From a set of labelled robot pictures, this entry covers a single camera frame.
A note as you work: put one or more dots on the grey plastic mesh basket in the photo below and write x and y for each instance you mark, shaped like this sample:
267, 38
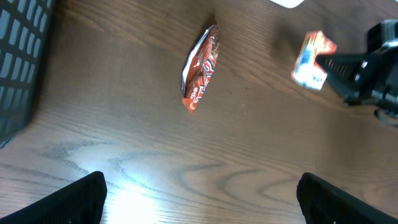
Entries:
24, 30

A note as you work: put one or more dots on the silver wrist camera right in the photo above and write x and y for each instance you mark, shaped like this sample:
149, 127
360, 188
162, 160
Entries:
382, 36

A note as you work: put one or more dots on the small orange box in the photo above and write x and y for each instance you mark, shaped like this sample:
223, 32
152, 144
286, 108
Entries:
307, 73

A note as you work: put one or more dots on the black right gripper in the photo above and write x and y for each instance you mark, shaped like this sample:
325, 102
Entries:
364, 79

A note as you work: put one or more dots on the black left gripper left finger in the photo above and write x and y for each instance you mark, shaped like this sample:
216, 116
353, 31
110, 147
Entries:
80, 202

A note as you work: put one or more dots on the orange red chip bag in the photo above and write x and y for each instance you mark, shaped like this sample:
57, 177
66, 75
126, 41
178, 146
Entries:
199, 68

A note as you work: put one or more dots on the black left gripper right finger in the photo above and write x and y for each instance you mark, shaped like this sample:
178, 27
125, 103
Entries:
323, 203

